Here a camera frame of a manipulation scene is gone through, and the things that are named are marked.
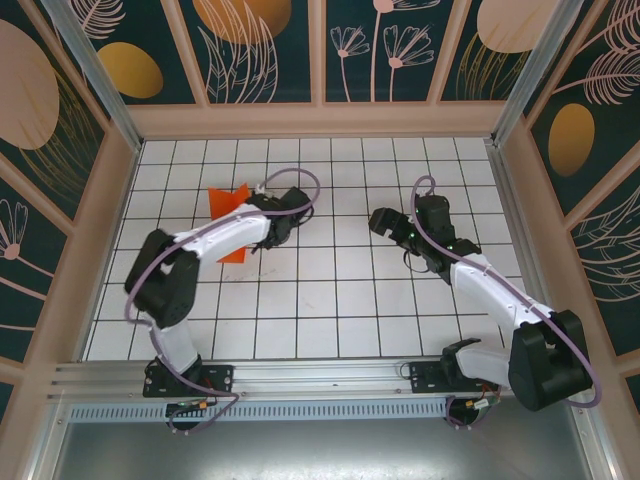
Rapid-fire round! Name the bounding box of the orange square paper sheet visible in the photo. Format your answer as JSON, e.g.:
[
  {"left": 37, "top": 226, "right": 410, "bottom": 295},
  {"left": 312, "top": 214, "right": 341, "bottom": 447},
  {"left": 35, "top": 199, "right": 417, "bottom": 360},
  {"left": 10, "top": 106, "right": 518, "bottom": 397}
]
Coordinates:
[{"left": 207, "top": 183, "right": 251, "bottom": 265}]

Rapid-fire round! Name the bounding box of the grey metal shelf sheet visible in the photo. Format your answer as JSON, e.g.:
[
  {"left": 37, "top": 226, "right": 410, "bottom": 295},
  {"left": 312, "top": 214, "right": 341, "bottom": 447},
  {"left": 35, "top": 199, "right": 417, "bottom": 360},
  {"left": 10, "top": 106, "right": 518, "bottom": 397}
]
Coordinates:
[{"left": 49, "top": 418, "right": 596, "bottom": 480}]

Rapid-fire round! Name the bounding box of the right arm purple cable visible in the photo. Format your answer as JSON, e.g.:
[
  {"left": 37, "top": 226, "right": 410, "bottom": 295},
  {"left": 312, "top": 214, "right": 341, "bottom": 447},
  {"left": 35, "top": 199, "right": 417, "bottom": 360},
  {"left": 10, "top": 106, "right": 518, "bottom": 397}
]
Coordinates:
[{"left": 409, "top": 174, "right": 604, "bottom": 431}]

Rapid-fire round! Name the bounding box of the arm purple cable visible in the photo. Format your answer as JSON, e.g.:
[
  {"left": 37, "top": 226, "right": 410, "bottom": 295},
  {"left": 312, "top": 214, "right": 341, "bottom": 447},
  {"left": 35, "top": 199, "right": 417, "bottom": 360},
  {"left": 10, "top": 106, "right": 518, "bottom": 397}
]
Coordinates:
[
  {"left": 409, "top": 174, "right": 604, "bottom": 431},
  {"left": 123, "top": 168, "right": 322, "bottom": 436}
]

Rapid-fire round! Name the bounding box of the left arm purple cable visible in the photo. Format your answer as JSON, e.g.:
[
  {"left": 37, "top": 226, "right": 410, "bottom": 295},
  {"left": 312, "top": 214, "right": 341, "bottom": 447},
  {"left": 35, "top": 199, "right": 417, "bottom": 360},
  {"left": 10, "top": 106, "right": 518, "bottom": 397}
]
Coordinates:
[{"left": 123, "top": 168, "right": 322, "bottom": 436}]

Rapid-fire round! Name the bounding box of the aluminium side rail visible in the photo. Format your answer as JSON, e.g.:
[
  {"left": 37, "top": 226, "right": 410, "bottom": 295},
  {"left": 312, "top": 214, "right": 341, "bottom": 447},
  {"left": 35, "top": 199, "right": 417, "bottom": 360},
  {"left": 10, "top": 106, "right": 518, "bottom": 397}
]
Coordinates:
[{"left": 487, "top": 142, "right": 569, "bottom": 356}]

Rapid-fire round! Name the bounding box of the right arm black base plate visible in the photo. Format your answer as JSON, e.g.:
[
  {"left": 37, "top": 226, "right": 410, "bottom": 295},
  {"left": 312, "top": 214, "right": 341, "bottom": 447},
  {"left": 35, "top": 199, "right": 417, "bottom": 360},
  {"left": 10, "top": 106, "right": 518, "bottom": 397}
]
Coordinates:
[{"left": 408, "top": 359, "right": 501, "bottom": 396}]

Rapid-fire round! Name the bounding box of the long aluminium mounting rail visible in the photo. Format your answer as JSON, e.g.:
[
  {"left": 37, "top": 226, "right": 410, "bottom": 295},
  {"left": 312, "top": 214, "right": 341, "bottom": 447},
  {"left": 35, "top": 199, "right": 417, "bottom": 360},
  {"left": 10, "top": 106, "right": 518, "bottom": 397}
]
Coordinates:
[{"left": 47, "top": 354, "right": 594, "bottom": 406}]

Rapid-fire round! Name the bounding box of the aluminium corner post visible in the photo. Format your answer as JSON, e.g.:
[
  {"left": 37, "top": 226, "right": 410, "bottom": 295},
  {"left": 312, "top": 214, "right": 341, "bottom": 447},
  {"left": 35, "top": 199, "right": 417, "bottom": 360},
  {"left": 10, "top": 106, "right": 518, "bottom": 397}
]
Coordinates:
[
  {"left": 489, "top": 0, "right": 586, "bottom": 146},
  {"left": 39, "top": 0, "right": 144, "bottom": 154}
]

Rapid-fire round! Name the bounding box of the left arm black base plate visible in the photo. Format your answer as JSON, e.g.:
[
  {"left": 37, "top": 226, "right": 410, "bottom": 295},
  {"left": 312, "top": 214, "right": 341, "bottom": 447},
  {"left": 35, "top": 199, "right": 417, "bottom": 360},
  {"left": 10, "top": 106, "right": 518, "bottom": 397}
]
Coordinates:
[{"left": 142, "top": 363, "right": 236, "bottom": 399}]

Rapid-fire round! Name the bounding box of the slotted grey cable duct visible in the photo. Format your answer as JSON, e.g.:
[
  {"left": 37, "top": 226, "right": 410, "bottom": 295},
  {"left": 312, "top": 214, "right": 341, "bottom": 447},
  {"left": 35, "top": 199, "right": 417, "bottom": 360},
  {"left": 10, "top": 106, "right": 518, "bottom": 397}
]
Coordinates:
[{"left": 67, "top": 399, "right": 451, "bottom": 424}]

